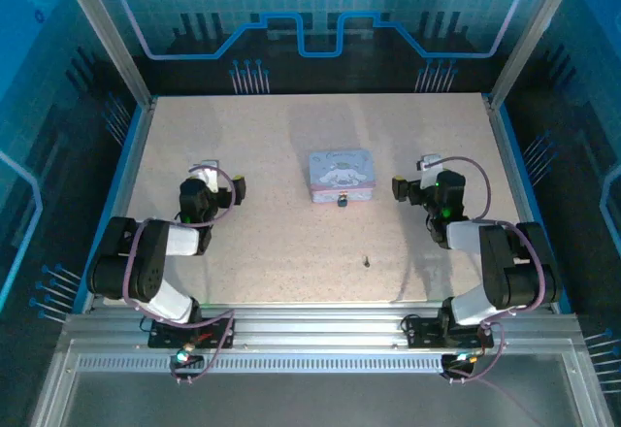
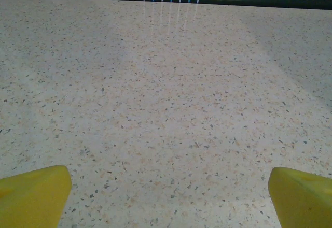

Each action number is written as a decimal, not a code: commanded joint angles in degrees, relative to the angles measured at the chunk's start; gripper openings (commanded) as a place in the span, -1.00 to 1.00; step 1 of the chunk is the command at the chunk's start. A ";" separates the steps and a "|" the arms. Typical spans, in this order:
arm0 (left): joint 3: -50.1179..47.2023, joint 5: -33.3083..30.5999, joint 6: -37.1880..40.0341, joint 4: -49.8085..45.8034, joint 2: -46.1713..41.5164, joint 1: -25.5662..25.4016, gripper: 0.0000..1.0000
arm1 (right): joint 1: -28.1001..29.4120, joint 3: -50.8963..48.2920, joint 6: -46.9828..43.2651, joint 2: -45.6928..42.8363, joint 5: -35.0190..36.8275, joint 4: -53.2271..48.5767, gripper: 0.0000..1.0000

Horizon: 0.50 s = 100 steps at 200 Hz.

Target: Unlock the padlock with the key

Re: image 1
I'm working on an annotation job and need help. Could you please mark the pale blue cartoon tin box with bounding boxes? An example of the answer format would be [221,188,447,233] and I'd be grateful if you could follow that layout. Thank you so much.
[308,148,378,204]

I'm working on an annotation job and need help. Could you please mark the slotted aluminium strip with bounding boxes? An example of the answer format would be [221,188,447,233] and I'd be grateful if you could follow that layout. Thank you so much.
[77,354,567,371]

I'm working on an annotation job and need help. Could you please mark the grey lower panel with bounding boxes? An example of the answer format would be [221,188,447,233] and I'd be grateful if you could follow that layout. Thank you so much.
[57,368,583,427]

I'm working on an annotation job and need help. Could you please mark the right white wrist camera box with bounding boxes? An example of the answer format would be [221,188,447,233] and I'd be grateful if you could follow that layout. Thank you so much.
[419,153,443,189]

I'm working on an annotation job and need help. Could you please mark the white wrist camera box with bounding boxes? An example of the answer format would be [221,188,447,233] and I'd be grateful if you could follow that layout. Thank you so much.
[192,158,220,194]
[419,153,443,189]

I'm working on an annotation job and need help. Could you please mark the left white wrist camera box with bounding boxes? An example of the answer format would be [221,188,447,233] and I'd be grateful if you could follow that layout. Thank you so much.
[192,158,220,194]

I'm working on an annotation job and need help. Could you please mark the left aluminium side rail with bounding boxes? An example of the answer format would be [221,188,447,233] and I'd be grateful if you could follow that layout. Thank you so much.
[82,96,159,312]

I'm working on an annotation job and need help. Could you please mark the aluminium side rail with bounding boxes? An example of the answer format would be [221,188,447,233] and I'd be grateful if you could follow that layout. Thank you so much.
[82,96,159,312]
[482,92,573,314]

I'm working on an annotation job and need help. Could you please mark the right aluminium side rail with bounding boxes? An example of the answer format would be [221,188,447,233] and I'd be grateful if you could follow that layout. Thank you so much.
[482,92,573,314]

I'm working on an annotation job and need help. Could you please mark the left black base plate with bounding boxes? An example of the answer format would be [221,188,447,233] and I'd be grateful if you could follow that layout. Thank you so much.
[147,316,237,349]

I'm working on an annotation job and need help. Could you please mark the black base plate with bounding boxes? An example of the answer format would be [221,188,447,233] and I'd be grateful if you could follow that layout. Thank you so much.
[147,316,237,349]
[404,314,495,349]

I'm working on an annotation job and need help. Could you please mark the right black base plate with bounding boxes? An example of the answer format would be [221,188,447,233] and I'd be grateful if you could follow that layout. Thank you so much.
[404,314,495,349]

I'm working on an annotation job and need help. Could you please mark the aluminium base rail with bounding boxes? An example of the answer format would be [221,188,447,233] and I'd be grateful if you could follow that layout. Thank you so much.
[65,303,583,350]

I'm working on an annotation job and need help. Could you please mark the left lit cable connector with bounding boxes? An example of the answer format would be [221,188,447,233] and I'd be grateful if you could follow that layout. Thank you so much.
[169,346,205,375]

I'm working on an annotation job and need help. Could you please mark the lit cable connector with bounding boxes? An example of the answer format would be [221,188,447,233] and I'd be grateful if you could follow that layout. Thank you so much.
[441,348,479,375]
[169,346,205,375]

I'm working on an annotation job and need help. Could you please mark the right lit cable connector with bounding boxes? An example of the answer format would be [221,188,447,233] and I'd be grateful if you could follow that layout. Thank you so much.
[441,348,479,375]

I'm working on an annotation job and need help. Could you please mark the right aluminium frame post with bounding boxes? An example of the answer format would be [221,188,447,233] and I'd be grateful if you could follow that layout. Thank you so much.
[489,0,583,108]

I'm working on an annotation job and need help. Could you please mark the aluminium frame post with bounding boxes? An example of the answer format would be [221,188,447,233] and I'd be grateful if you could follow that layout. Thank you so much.
[52,0,156,108]
[489,0,583,108]

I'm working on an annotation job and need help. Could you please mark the left aluminium frame post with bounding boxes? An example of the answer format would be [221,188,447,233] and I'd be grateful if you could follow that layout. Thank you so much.
[52,0,156,108]

